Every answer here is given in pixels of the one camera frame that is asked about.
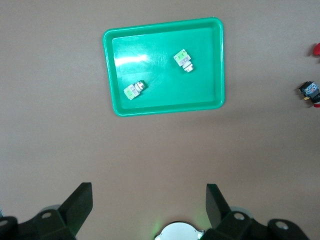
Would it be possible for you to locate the brown table mat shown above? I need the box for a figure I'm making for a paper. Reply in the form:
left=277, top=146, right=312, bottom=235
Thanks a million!
left=0, top=0, right=320, bottom=240

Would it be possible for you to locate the green plastic tray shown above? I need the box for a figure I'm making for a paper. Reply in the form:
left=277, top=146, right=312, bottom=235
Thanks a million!
left=102, top=16, right=226, bottom=117

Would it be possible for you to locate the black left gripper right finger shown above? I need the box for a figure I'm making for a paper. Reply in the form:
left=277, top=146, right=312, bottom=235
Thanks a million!
left=203, top=183, right=310, bottom=240

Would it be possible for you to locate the green push button switch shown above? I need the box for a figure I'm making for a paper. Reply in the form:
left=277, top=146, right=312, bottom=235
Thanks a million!
left=123, top=79, right=148, bottom=101
left=173, top=48, right=195, bottom=74

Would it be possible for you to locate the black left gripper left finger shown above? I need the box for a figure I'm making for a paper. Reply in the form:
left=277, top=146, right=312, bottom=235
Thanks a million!
left=0, top=182, right=94, bottom=240

